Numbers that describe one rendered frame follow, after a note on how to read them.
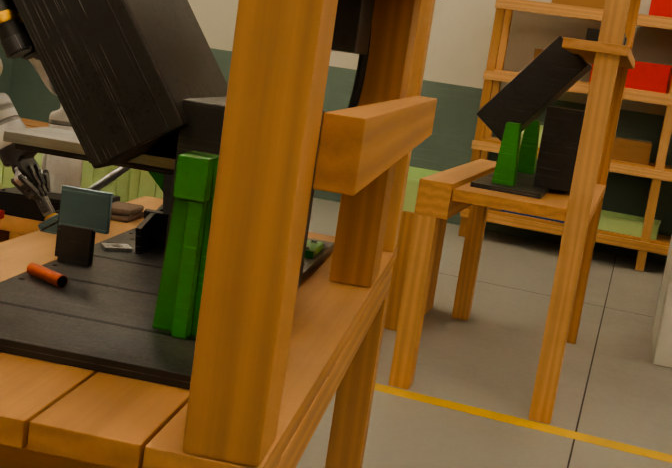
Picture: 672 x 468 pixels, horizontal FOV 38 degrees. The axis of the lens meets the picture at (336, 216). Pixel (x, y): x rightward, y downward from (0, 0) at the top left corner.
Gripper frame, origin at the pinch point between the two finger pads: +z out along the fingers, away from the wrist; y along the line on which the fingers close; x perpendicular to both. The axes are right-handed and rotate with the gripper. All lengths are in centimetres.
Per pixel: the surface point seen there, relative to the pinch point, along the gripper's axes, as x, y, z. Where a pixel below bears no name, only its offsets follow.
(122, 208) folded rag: -5.7, 22.2, 6.3
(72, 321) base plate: -23, -56, 22
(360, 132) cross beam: -78, -79, 17
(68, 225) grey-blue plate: -14.0, -23.5, 7.2
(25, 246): -0.9, -16.8, 6.6
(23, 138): -16.9, -29.7, -9.3
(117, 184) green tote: 14, 73, -3
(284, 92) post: -74, -88, 10
